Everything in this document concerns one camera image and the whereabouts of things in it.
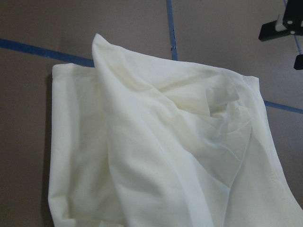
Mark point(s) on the cream long-sleeve cat T-shirt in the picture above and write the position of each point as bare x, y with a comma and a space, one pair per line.
140, 141

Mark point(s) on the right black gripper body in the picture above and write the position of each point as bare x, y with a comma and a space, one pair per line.
293, 17

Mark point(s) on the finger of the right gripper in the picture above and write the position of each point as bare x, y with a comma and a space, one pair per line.
268, 32
298, 64

